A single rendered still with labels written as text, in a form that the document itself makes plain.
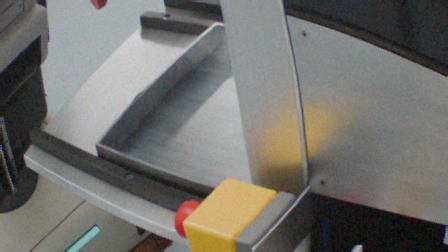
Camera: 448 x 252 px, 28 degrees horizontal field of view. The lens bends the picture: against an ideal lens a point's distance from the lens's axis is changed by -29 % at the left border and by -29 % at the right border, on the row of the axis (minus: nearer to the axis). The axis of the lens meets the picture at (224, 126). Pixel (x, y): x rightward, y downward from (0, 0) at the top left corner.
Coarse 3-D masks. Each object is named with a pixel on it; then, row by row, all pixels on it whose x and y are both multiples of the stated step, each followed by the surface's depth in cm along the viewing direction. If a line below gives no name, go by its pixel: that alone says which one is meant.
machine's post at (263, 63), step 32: (224, 0) 91; (256, 0) 89; (256, 32) 91; (288, 32) 89; (256, 64) 94; (288, 64) 91; (256, 96) 96; (288, 96) 94; (256, 128) 98; (288, 128) 96; (256, 160) 101; (288, 160) 98; (288, 192) 101; (320, 224) 104
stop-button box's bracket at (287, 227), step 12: (300, 204) 98; (288, 216) 96; (300, 216) 99; (276, 228) 95; (288, 228) 97; (300, 228) 99; (264, 240) 94; (276, 240) 96; (288, 240) 98; (300, 240) 100
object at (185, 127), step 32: (224, 32) 141; (192, 64) 139; (224, 64) 139; (160, 96) 135; (192, 96) 135; (224, 96) 134; (128, 128) 131; (160, 128) 131; (192, 128) 131; (224, 128) 130; (128, 160) 123; (160, 160) 127; (192, 160) 126; (224, 160) 126; (192, 192) 120
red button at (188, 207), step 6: (186, 204) 100; (192, 204) 100; (198, 204) 100; (180, 210) 100; (186, 210) 100; (192, 210) 100; (180, 216) 100; (186, 216) 100; (174, 222) 100; (180, 222) 100; (180, 228) 100; (180, 234) 101
